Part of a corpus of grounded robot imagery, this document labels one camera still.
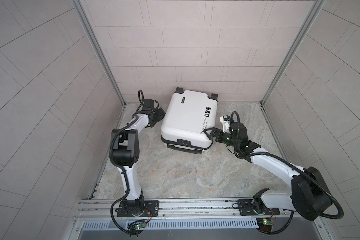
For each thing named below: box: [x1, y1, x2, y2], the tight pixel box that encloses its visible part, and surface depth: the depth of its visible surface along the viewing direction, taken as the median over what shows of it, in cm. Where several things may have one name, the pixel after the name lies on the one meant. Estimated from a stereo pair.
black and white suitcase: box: [160, 87, 218, 155], surface depth 86 cm
